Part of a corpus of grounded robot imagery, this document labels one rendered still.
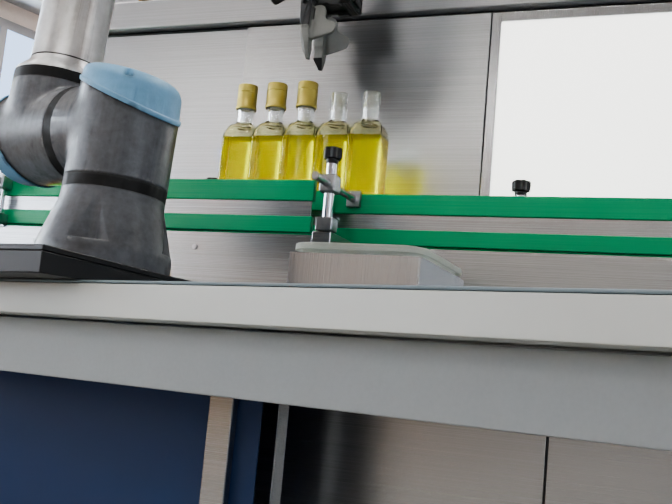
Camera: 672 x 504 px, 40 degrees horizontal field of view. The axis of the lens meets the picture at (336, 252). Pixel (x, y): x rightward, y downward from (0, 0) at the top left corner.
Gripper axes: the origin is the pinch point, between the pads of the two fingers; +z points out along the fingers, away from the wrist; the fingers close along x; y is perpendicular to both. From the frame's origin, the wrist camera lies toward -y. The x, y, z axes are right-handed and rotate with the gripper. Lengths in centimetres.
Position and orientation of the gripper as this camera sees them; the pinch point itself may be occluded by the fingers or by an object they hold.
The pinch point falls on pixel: (310, 57)
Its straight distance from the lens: 159.0
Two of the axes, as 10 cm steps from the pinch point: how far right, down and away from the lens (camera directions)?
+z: -0.9, 9.9, -1.3
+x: 3.4, 1.6, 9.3
